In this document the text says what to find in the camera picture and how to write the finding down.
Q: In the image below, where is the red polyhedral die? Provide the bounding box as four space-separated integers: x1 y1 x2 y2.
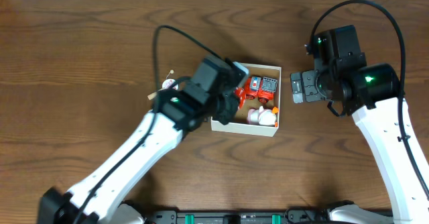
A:
235 87 246 109

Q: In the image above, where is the red toy truck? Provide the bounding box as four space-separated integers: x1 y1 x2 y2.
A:
244 76 278 103

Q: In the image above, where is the white duck toy pink hat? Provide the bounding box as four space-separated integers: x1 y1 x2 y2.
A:
247 106 280 127

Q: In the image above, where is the small white rattle drum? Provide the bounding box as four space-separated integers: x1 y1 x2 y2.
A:
147 69 176 100

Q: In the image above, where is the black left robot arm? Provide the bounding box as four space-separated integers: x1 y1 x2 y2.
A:
37 56 249 223

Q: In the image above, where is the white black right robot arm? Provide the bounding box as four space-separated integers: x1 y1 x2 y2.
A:
290 25 428 223

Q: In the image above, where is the white cardboard box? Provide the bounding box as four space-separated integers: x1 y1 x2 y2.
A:
210 63 282 137

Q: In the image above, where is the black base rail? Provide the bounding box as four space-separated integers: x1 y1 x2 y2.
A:
144 209 351 224

